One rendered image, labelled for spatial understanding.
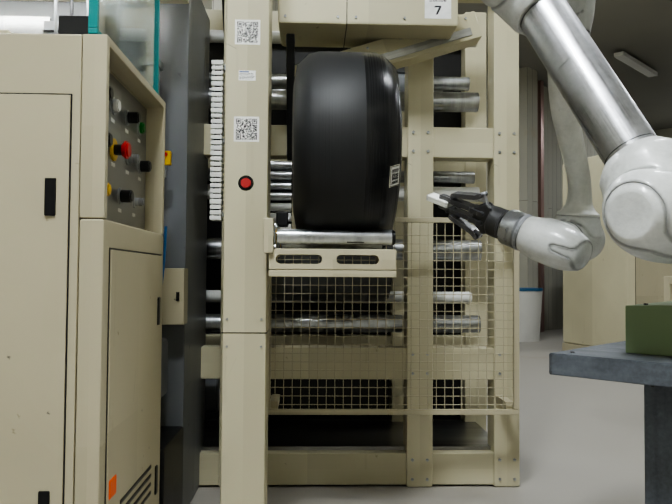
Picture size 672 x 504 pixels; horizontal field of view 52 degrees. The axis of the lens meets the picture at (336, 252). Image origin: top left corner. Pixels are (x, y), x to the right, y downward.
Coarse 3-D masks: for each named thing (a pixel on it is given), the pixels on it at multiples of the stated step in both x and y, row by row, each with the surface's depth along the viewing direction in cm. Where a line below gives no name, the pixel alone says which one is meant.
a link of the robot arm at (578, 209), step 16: (560, 96) 156; (560, 112) 158; (560, 128) 160; (576, 128) 159; (560, 144) 163; (576, 144) 162; (576, 160) 164; (576, 176) 166; (576, 192) 168; (576, 208) 168; (592, 208) 168; (576, 224) 165; (592, 224) 166; (592, 240) 166; (592, 256) 169
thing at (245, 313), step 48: (240, 0) 206; (240, 48) 205; (240, 96) 205; (240, 144) 204; (240, 192) 204; (240, 240) 203; (240, 288) 203; (240, 336) 202; (240, 384) 202; (240, 432) 202; (240, 480) 201
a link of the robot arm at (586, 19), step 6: (570, 0) 148; (576, 0) 149; (582, 0) 150; (588, 0) 152; (594, 0) 153; (576, 6) 150; (582, 6) 150; (588, 6) 152; (594, 6) 154; (576, 12) 151; (582, 12) 151; (588, 12) 152; (594, 12) 154; (582, 18) 152; (588, 18) 152; (588, 24) 153; (588, 30) 153
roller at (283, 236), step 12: (276, 240) 198; (288, 240) 196; (300, 240) 197; (312, 240) 197; (324, 240) 197; (336, 240) 197; (348, 240) 197; (360, 240) 197; (372, 240) 197; (384, 240) 197
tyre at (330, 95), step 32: (320, 64) 193; (352, 64) 194; (384, 64) 196; (320, 96) 187; (352, 96) 187; (384, 96) 188; (320, 128) 185; (352, 128) 185; (384, 128) 186; (320, 160) 186; (352, 160) 186; (384, 160) 187; (320, 192) 189; (352, 192) 189; (384, 192) 190; (320, 224) 197; (352, 224) 197; (384, 224) 199
